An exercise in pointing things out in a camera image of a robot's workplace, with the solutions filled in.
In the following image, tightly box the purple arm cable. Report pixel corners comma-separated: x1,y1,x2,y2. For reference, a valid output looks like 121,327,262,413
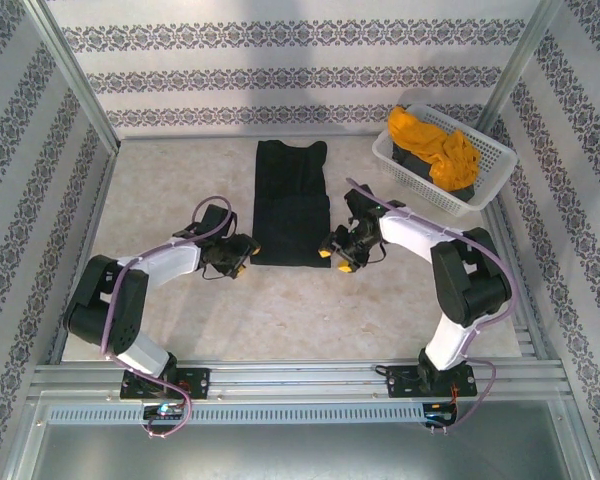
345,177,521,434
99,195,237,440

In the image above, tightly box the grey metal sheet panel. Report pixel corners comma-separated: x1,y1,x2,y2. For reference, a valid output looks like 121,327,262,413
4,399,596,480

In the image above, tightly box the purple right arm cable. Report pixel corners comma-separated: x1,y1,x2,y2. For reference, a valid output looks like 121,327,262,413
345,177,521,434

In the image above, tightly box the slotted grey cable duct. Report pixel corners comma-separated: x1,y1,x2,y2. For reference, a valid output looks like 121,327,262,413
47,402,429,424

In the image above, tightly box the white plastic mesh basket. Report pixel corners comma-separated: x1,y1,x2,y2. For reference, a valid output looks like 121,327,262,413
371,103,519,218

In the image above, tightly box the black t-shirt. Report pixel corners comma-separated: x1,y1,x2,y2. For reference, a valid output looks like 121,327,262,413
251,139,333,270

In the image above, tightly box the aluminium frame post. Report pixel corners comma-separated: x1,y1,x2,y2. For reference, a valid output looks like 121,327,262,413
22,0,121,156
474,0,564,136

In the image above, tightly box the dark grey t-shirt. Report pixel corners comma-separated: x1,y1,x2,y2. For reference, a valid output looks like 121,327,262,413
390,142,477,204

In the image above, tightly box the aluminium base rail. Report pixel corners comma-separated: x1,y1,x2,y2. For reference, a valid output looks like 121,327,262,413
29,357,566,401

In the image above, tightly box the orange t-shirt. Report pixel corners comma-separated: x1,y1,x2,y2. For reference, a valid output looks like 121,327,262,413
387,106,482,191

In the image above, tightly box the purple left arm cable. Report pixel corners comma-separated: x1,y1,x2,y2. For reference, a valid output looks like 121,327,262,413
99,195,237,440

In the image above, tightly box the small circuit board blue light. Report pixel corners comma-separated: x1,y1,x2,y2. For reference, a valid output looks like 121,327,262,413
423,401,459,426

